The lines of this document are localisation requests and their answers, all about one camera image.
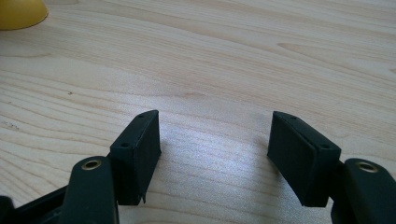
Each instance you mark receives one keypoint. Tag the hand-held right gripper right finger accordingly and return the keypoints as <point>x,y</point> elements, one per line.
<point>302,158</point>

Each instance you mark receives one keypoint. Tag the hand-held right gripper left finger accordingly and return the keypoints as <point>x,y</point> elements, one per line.
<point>137,161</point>

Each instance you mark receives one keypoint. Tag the cream bin with face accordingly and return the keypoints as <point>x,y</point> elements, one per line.
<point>18,14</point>

